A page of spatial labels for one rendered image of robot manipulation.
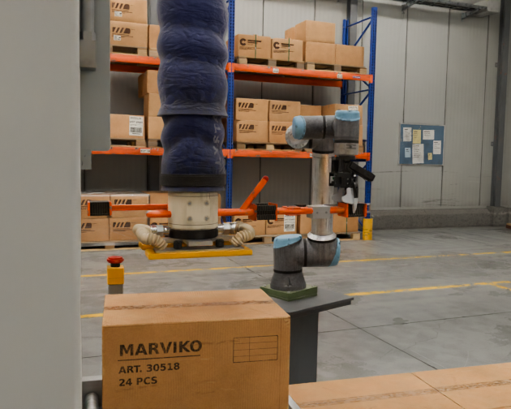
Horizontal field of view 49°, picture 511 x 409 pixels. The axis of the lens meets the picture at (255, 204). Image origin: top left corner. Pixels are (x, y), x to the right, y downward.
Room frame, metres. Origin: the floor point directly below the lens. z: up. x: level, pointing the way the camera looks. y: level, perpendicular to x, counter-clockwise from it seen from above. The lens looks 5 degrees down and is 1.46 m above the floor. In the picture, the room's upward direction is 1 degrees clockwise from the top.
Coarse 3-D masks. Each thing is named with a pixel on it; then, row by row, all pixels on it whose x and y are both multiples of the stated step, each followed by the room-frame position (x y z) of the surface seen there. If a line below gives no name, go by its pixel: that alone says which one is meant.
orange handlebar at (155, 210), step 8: (112, 208) 2.09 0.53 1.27; (120, 208) 2.10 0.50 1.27; (128, 208) 2.11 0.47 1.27; (136, 208) 2.11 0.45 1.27; (144, 208) 2.12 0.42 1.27; (152, 208) 2.13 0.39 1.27; (160, 208) 2.14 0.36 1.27; (248, 208) 2.01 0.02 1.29; (280, 208) 2.04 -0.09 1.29; (288, 208) 2.00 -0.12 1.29; (296, 208) 2.01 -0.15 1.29; (304, 208) 2.03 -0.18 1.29; (336, 208) 2.06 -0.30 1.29; (344, 208) 2.07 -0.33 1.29; (152, 216) 1.86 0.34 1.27; (160, 216) 1.86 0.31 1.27; (168, 216) 1.87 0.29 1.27
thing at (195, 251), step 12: (180, 240) 1.82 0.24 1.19; (216, 240) 1.85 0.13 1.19; (156, 252) 1.76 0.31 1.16; (168, 252) 1.76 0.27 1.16; (180, 252) 1.77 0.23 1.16; (192, 252) 1.78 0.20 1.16; (204, 252) 1.79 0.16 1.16; (216, 252) 1.80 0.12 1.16; (228, 252) 1.82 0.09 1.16; (240, 252) 1.83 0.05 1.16
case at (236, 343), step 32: (128, 320) 1.74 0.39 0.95; (160, 320) 1.75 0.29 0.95; (192, 320) 1.76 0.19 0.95; (224, 320) 1.77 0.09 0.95; (256, 320) 1.80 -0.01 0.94; (288, 320) 1.82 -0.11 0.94; (128, 352) 1.70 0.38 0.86; (160, 352) 1.72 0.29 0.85; (192, 352) 1.75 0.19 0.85; (224, 352) 1.77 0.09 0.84; (256, 352) 1.80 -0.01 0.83; (288, 352) 1.82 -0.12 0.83; (128, 384) 1.70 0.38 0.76; (160, 384) 1.72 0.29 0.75; (192, 384) 1.75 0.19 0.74; (224, 384) 1.77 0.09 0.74; (256, 384) 1.80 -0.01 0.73; (288, 384) 1.82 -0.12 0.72
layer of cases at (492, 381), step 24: (312, 384) 2.26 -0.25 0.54; (336, 384) 2.26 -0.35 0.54; (360, 384) 2.27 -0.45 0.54; (384, 384) 2.27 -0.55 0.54; (408, 384) 2.27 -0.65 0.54; (432, 384) 2.28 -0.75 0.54; (456, 384) 2.28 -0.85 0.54; (480, 384) 2.29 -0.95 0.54; (504, 384) 2.29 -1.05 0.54; (312, 408) 2.03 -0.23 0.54; (336, 408) 2.03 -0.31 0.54; (360, 408) 2.04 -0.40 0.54; (384, 408) 2.04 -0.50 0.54; (408, 408) 2.04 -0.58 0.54; (432, 408) 2.05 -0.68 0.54; (456, 408) 2.05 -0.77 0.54; (480, 408) 2.05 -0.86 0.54; (504, 408) 2.06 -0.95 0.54
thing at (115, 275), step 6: (108, 270) 2.31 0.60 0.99; (114, 270) 2.31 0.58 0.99; (120, 270) 2.32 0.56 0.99; (108, 276) 2.31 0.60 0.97; (114, 276) 2.31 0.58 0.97; (120, 276) 2.32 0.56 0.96; (108, 282) 2.31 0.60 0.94; (114, 282) 2.31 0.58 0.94; (120, 282) 2.32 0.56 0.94; (108, 288) 2.32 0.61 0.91; (114, 288) 2.32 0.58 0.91; (120, 288) 2.32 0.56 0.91; (108, 294) 2.32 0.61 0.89; (114, 294) 2.32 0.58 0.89
